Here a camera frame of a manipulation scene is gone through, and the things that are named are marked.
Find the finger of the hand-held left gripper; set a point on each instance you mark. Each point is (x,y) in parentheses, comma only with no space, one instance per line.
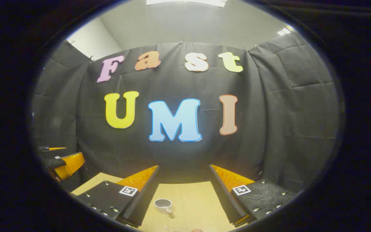
(71,162)
(45,149)

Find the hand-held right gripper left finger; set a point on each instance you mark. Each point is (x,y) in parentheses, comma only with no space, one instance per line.
(143,199)

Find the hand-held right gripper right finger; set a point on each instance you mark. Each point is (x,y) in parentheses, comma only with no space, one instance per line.
(227,199)

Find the wooden desktop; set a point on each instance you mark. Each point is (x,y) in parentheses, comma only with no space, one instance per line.
(192,199)

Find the black backdrop cloth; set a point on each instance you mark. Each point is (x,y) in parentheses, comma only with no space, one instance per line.
(172,80)

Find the ceiling light panel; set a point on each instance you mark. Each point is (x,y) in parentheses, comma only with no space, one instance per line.
(283,31)
(185,2)

